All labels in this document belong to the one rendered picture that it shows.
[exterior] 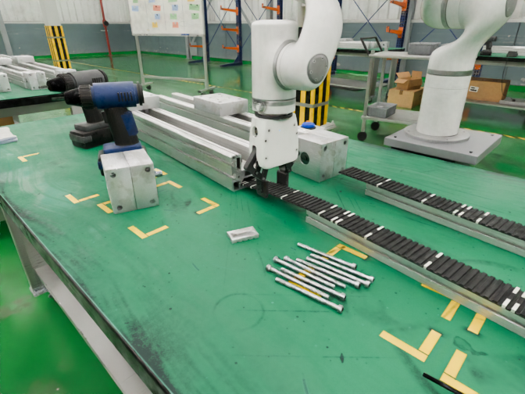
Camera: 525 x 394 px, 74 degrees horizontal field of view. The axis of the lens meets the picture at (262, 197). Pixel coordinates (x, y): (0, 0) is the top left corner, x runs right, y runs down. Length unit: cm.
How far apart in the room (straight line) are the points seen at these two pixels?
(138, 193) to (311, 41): 43
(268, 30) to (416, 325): 50
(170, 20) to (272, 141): 606
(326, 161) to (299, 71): 31
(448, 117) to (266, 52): 69
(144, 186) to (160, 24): 614
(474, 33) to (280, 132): 64
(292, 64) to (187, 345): 44
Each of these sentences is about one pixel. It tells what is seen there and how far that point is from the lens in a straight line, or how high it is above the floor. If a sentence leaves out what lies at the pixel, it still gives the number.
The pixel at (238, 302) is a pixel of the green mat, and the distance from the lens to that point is 50.
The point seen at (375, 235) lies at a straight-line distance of 60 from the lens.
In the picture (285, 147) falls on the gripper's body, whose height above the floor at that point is 90.
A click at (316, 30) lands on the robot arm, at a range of 61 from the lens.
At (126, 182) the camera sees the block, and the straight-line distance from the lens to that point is 74.
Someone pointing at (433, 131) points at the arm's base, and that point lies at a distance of 120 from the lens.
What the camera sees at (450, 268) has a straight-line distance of 57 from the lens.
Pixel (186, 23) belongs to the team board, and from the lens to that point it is 650.
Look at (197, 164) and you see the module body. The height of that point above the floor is 80.
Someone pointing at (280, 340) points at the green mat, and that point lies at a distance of 46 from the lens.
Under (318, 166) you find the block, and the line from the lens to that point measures 84.
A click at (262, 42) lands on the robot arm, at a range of 66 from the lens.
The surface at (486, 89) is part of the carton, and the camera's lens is 561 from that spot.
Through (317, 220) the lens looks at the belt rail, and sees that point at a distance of 67.
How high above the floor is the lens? 112
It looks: 26 degrees down
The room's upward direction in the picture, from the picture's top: straight up
